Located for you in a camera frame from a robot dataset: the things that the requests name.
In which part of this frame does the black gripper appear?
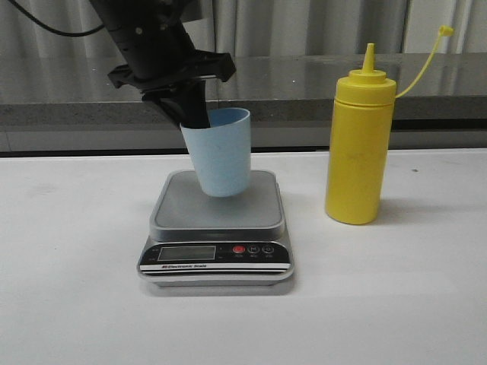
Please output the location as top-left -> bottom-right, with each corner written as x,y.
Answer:
107,14 -> 235,129

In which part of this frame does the light blue plastic cup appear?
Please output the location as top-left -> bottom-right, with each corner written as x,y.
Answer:
181,107 -> 251,198

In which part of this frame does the yellow squeeze bottle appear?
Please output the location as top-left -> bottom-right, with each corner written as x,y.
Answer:
325,25 -> 454,225

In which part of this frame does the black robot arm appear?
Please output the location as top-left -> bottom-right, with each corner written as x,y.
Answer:
91,1 -> 236,129

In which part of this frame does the silver electronic kitchen scale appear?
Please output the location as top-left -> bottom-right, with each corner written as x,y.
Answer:
137,170 -> 294,289

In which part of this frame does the grey curtain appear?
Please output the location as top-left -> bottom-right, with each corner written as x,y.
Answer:
1,1 -> 486,59

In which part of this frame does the grey stone counter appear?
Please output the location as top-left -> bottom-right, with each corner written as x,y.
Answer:
1,53 -> 486,155

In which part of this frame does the black cable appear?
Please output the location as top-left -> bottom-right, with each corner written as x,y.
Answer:
6,0 -> 106,38

